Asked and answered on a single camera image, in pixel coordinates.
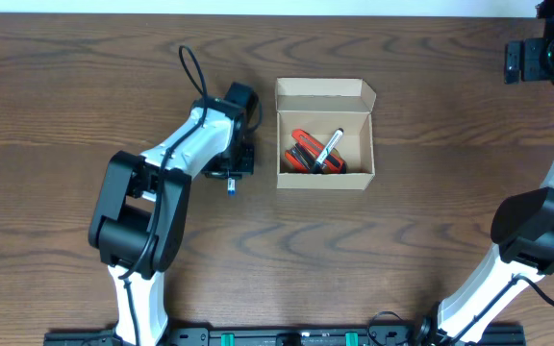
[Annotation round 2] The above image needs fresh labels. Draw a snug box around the blue whiteboard marker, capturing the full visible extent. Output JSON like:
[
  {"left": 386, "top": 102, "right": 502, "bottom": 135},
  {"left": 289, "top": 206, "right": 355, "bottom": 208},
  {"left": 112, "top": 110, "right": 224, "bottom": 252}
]
[{"left": 227, "top": 178, "right": 237, "bottom": 195}]

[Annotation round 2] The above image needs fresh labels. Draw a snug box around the black cap whiteboard marker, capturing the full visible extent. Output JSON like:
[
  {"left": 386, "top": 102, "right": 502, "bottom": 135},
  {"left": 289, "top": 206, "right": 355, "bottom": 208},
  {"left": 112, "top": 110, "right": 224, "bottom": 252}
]
[{"left": 311, "top": 128, "right": 343, "bottom": 174}]

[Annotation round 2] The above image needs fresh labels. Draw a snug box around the brown cardboard box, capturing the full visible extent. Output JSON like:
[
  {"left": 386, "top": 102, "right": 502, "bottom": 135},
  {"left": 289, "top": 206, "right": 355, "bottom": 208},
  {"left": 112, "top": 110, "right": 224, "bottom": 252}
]
[{"left": 275, "top": 78, "right": 376, "bottom": 190}]

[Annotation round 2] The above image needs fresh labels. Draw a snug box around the orange utility knife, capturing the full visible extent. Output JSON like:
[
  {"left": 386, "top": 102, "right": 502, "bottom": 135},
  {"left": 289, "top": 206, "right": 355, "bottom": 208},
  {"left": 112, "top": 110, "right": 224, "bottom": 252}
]
[{"left": 291, "top": 129, "right": 347, "bottom": 174}]

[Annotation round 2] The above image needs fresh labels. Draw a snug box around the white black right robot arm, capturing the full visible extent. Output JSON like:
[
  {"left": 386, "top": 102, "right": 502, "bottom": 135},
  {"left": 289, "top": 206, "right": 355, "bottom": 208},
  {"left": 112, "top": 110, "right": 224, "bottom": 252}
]
[{"left": 410, "top": 1, "right": 554, "bottom": 345}]

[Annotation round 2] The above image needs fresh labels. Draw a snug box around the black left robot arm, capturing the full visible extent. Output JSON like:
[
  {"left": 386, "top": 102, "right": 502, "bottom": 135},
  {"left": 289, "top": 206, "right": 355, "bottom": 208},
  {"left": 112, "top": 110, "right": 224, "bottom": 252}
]
[{"left": 88, "top": 83, "right": 260, "bottom": 345}]

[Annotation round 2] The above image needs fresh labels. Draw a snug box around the red black utility knife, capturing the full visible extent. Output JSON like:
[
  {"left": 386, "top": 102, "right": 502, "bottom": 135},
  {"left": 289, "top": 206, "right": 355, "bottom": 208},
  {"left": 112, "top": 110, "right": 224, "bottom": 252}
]
[{"left": 285, "top": 146, "right": 310, "bottom": 173}]

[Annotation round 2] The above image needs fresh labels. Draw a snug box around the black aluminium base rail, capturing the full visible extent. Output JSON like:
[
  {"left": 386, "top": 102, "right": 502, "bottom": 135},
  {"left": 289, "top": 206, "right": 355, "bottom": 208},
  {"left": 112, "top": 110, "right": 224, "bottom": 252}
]
[{"left": 42, "top": 324, "right": 527, "bottom": 346}]

